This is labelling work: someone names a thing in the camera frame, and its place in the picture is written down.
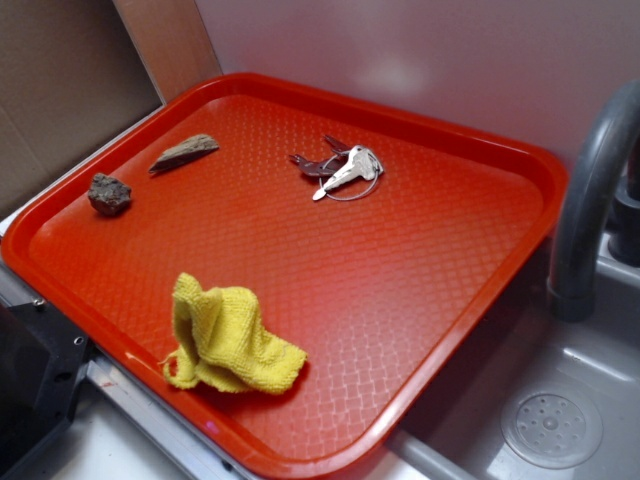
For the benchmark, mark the dark brown key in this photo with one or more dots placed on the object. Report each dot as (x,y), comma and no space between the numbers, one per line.
(325,168)

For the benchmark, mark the dark brown rock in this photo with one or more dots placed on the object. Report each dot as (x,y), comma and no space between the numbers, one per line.
(109,196)

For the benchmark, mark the red plastic tray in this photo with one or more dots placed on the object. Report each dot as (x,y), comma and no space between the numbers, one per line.
(378,291)

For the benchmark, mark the yellow knitted cloth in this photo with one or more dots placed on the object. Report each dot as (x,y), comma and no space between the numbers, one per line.
(222,343)

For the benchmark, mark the round sink drain strainer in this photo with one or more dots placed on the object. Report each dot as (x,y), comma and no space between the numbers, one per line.
(551,426)

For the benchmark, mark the brown cardboard panel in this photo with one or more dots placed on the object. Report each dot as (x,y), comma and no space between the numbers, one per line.
(71,81)

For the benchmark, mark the grey curved faucet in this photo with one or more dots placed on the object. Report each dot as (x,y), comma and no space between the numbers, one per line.
(604,186)

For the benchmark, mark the silver key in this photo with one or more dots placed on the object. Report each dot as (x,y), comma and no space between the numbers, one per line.
(362,163)

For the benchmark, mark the grey sink basin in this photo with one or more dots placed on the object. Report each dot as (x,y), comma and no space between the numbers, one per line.
(453,430)

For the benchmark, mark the brown wood chip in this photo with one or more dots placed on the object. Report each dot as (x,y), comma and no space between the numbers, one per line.
(185,152)

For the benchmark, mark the black metal bracket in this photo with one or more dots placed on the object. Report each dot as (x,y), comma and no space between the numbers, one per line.
(44,356)

